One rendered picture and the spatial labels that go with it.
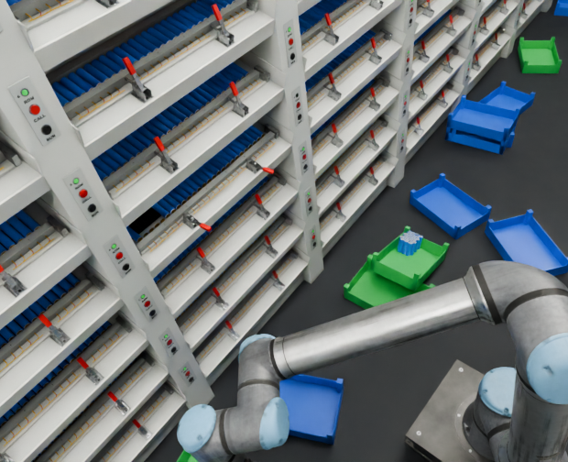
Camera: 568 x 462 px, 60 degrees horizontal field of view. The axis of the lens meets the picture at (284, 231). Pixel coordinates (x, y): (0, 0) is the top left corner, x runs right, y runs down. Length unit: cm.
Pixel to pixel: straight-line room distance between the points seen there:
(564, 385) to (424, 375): 104
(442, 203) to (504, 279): 151
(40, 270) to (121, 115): 37
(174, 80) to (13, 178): 40
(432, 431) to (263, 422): 79
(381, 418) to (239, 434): 87
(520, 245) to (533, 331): 144
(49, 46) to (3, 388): 73
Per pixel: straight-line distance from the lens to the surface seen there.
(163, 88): 115
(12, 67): 95
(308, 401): 184
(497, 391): 147
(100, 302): 129
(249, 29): 132
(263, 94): 143
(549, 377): 88
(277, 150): 155
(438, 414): 171
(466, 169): 264
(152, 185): 122
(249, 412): 103
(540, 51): 367
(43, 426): 144
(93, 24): 102
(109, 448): 177
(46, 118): 100
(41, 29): 101
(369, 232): 228
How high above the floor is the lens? 169
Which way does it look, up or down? 47 degrees down
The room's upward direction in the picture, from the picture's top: 10 degrees counter-clockwise
